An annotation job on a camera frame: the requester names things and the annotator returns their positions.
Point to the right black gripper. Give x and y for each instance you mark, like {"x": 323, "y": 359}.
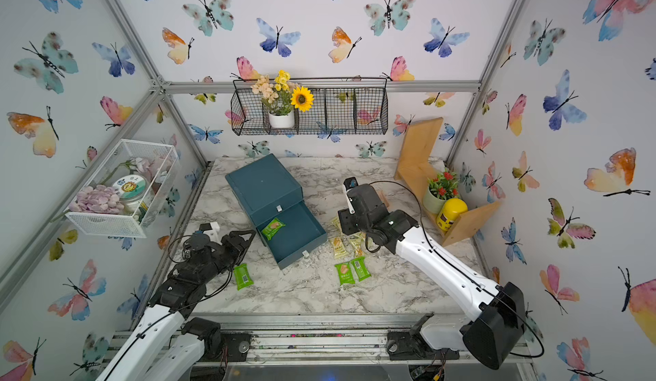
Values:
{"x": 344, "y": 217}

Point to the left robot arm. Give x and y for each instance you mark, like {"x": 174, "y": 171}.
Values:
{"x": 168, "y": 341}

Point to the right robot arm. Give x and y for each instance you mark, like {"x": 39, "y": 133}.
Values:
{"x": 496, "y": 312}

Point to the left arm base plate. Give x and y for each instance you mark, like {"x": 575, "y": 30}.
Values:
{"x": 227, "y": 347}

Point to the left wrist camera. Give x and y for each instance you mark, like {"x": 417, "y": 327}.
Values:
{"x": 211, "y": 229}

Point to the teal drawer cabinet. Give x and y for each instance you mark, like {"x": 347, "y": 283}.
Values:
{"x": 263, "y": 185}

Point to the teal drawer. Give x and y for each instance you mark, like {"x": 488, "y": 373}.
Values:
{"x": 301, "y": 233}

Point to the wooden zigzag shelf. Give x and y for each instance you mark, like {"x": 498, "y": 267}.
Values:
{"x": 415, "y": 170}

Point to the green cookie packet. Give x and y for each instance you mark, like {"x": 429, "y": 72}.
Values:
{"x": 272, "y": 228}
{"x": 359, "y": 266}
{"x": 345, "y": 275}
{"x": 242, "y": 276}

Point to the black wire wall basket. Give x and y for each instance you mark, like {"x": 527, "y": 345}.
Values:
{"x": 342, "y": 106}

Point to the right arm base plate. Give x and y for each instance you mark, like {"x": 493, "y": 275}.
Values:
{"x": 410, "y": 345}

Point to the yellow canister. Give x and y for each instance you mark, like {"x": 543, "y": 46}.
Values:
{"x": 450, "y": 212}

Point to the yellow cookie packet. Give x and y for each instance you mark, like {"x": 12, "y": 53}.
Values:
{"x": 335, "y": 221}
{"x": 358, "y": 243}
{"x": 339, "y": 249}

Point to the green pot red flowers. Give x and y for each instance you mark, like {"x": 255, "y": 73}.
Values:
{"x": 440, "y": 189}

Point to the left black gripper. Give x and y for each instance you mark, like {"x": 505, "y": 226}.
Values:
{"x": 237, "y": 245}

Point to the white pot with flowers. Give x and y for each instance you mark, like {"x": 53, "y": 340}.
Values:
{"x": 283, "y": 99}

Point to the round green tin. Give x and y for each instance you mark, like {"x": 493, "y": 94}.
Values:
{"x": 131, "y": 187}

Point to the pink artificial flowers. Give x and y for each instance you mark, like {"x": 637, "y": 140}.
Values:
{"x": 97, "y": 200}

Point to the white wire wall basket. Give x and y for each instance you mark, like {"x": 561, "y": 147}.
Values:
{"x": 159, "y": 164}

